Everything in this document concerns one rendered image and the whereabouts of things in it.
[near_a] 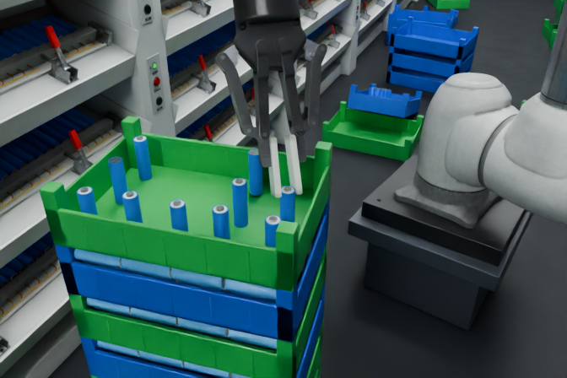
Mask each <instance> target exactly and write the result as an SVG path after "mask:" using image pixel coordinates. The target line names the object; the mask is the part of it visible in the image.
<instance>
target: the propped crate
mask: <svg viewBox="0 0 567 378"><path fill-rule="evenodd" d="M357 88H358V85H354V84H351V87H350V92H349V97H348V108H352V109H357V110H362V111H370V112H375V113H380V114H385V115H389V116H398V117H403V118H404V117H407V116H411V115H412V114H415V113H418V112H419V105H420V101H421V96H422V91H416V95H415V97H412V96H409V94H406V93H403V94H402V95H401V94H391V98H390V99H388V98H383V97H379V96H374V95H368V92H369V90H360V91H357Z"/></svg>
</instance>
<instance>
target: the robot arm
mask: <svg viewBox="0 0 567 378"><path fill-rule="evenodd" d="M233 6H234V14H235V28H236V33H235V38H234V41H233V46H232V47H230V48H229V49H227V50H226V51H224V52H220V53H219V54H218V55H217V56H216V57H215V62H216V63H217V64H218V66H219V67H220V69H221V70H222V72H223V73H224V75H225V78H226V81H227V84H228V87H229V92H230V96H231V99H232V102H233V105H234V108H235V114H236V116H237V120H238V122H239V126H240V131H241V133H242V134H243V135H246V136H250V137H254V138H255V139H256V140H257V144H258V153H259V162H260V164H261V166H262V167H268V170H269V180H270V189H271V194H272V195H274V196H275V197H281V196H282V190H281V181H280V171H279V162H278V144H277V139H276V138H275V137H270V123H269V98H268V78H269V71H271V70H273V71H278V77H279V79H280V82H281V87H282V91H283V100H284V104H285V110H286V114H287V118H288V124H289V131H290V133H291V134H287V135H285V136H284V141H285V148H286V154H287V161H288V168H289V181H290V186H292V187H293V188H294V189H295V194H297V195H300V194H302V193H303V192H302V184H301V177H300V164H299V163H302V162H305V161H306V152H305V139H304V136H305V133H306V132H307V131H309V130H311V129H312V128H315V127H317V126H318V119H319V104H320V88H321V64H322V62H323V59H324V57H325V55H326V53H327V46H326V45H325V44H320V45H319V44H316V43H315V42H313V41H311V40H308V39H306V34H305V32H304V31H303V29H302V27H301V22H300V6H299V0H233ZM302 49H304V50H305V59H306V60H308V61H307V64H306V72H305V103H304V118H303V120H302V115H301V110H300V102H299V96H298V92H297V87H296V82H295V77H294V76H295V71H294V63H295V61H296V59H297V57H298V56H299V54H300V52H301V50H302ZM238 53H239V55H240V56H241V57H242V58H243V59H244V60H245V62H246V63H247V64H248V65H249V66H250V67H251V69H253V79H254V88H255V112H256V126H255V127H254V126H253V125H252V121H251V116H250V113H249V110H248V106H247V103H246V98H245V95H244V92H243V89H242V86H241V82H240V77H239V74H238V72H237V69H236V67H235V66H236V65H237V64H238V59H237V54H238ZM511 99H512V98H511V95H510V92H509V91H508V89H507V88H506V87H505V85H504V84H502V83H501V82H500V81H499V80H498V79H497V78H495V77H493V76H490V75H487V74H482V73H458V74H454V75H452V76H450V77H449V78H448V79H447V80H446V81H445V82H444V83H443V84H442V85H441V86H440V87H439V88H438V89H437V91H436V92H435V95H434V97H433V98H432V100H431V101H430V103H429V107H428V110H427V111H426V115H425V118H424V124H423V128H422V132H421V137H420V142H419V148H418V166H417V170H416V174H415V177H414V179H413V180H412V181H410V182H409V183H408V184H407V185H406V186H404V187H402V188H399V189H397V190H395V192H394V198H395V199H396V200H397V201H399V202H403V203H409V204H412V205H413V206H416V207H418V208H422V209H424V210H427V211H429V212H431V213H435V214H437V215H440V216H441V217H444V218H446V219H449V220H452V221H454V222H456V223H458V224H459V225H460V226H462V227H464V228H467V229H474V228H475V227H476V226H477V222H478V220H479V219H480V218H481V217H482V216H483V215H484V214H485V212H486V211H487V210H488V209H489V208H490V207H491V206H492V205H493V204H494V203H496V202H498V201H499V200H502V198H504V199H505V200H507V201H509V202H511V203H514V204H515V205H517V206H518V207H520V208H524V209H525V210H527V211H529V212H531V213H534V214H536V215H539V216H541V217H544V218H546V219H551V220H553V221H556V222H560V223H564V224H567V0H565V2H564V7H563V11H562V14H561V18H560V21H559V27H558V30H557V34H556V36H555V40H554V44H553V49H552V52H551V56H550V59H549V63H548V68H547V72H546V75H545V78H544V81H543V87H542V90H541V92H540V93H538V94H536V95H534V96H533V97H532V98H531V99H529V100H528V101H526V102H525V103H524V104H523V105H522V106H521V109H520V111H518V110H517V109H516V108H515V107H514V106H513V105H511Z"/></svg>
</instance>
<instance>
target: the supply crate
mask: <svg viewBox="0 0 567 378"><path fill-rule="evenodd" d="M121 126H122V131H123V137H124V138H123V139H121V140H120V141H119V142H118V143H117V144H116V145H114V146H113V147H112V148H111V149H110V150H109V151H108V152H106V153H105V154H104V155H103V156H102V157H101V158H100V159H98V160H97V161H96V162H95V163H94V164H93V165H91V166H90V167H89V168H88V169H87V170H86V171H85V172H84V173H83V174H82V175H81V176H80V177H78V178H77V179H76V180H75V181H74V182H73V183H72V184H70V185H69V186H68V187H67V188H66V189H65V188H64V185H63V184H62V183H58V182H54V181H48V182H47V183H46V184H45V185H44V186H43V187H42V188H41V189H40V196H41V200H42V202H43V206H44V209H45V212H46V217H47V221H48V224H49V227H50V231H51V236H52V239H53V243H54V245H59V246H66V247H71V248H75V249H79V250H84V251H92V252H96V253H100V254H105V255H109V256H114V257H121V258H126V259H130V260H134V261H139V262H146V263H151V264H155V265H160V266H164V267H172V268H176V269H180V270H185V271H189V272H194V273H201V274H206V275H210V276H214V277H219V278H227V279H231V280H235V281H240V282H244V283H249V284H256V285H261V286H265V287H269V288H274V289H281V290H286V291H290V292H294V288H295V285H296V284H297V281H298V278H299V276H300V272H301V270H302V267H303V265H304V262H305V259H306V256H307V254H308V251H309V249H310V247H311V242H312V241H313V238H314V235H315V232H316V229H317V226H318V224H319V222H320V219H321V216H322V213H323V210H324V208H325V206H326V203H327V199H328V197H329V195H330V187H331V171H332V143H327V142H320V141H319V142H318V143H317V145H316V147H315V156H309V155H306V161H305V162H302V163H299V164H300V177H301V184H302V192H303V193H302V194H300V195H297V194H295V216H294V223H293V222H288V221H283V220H281V221H280V223H279V225H278V227H277V229H276V247H271V246H265V218H266V217H267V216H270V215H277V216H279V217H280V197H275V196H274V195H272V194H271V189H270V180H269V170H268V167H262V190H263V192H262V194H261V195H257V196H254V195H251V194H250V187H249V165H248V151H249V150H251V149H254V148H248V147H242V146H236V145H230V144H223V143H212V142H206V141H200V140H193V139H187V138H176V137H170V136H163V135H157V134H151V133H145V132H143V133H142V129H141V123H140V118H139V117H135V116H127V117H126V118H125V119H124V120H122V121H121ZM137 136H145V137H146V138H147V141H148V152H149V158H150V164H151V170H152V176H153V177H152V178H151V179H150V180H147V181H142V180H140V179H139V174H138V164H137V159H136V153H135V148H134V142H133V139H134V138H135V137H137ZM113 157H121V158H122V159H123V164H124V169H125V174H126V179H127V188H128V191H135V192H137V193H138V197H139V202H140V208H141V213H142V218H143V224H142V223H138V222H132V221H128V220H127V219H126V214H125V209H124V205H123V204H118V203H116V199H115V195H114V190H113V185H112V181H111V173H110V169H109V164H108V160H109V159H110V158H113ZM278 162H279V171H280V181H281V187H283V186H290V181H289V168H288V161H287V154H286V153H285V152H278ZM235 178H243V179H245V180H246V184H247V204H248V225H247V226H246V227H243V228H238V227H236V226H235V225H234V213H233V198H232V184H231V182H232V181H233V180H234V179H235ZM84 186H90V187H92V188H93V192H94V199H95V203H96V207H97V211H98V215H95V214H91V213H82V212H81V210H80V206H79V202H78V196H77V190H78V189H79V188H81V187H84ZM176 199H181V200H183V201H184V202H185V203H186V215H187V223H188V230H189V232H188V231H184V230H178V229H172V224H171V218H170V202H172V201H174V200H176ZM219 204H222V205H225V206H227V207H228V209H229V232H230V239H225V238H221V237H216V236H214V232H213V213H212V209H213V207H214V206H216V205H219Z"/></svg>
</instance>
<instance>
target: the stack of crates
mask: <svg viewBox="0 0 567 378"><path fill-rule="evenodd" d="M478 29H479V27H475V26H474V27H473V29H472V32H469V31H464V30H454V29H449V28H443V27H438V26H433V25H427V24H418V23H414V22H413V17H411V16H409V17H408V22H407V23H406V24H405V25H404V26H402V27H401V28H399V29H397V27H392V28H391V40H390V49H389V57H388V64H387V65H388V66H387V73H386V83H389V84H395V85H400V86H403V87H408V88H411V89H418V90H423V91H426V92H430V93H434V94H435V92H436V91H437V89H438V88H439V87H440V86H441V85H442V84H443V83H444V82H445V81H446V80H447V79H448V78H449V77H450V76H452V75H454V74H458V73H470V72H471V69H472V64H473V56H474V52H475V46H476V42H477V38H478Z"/></svg>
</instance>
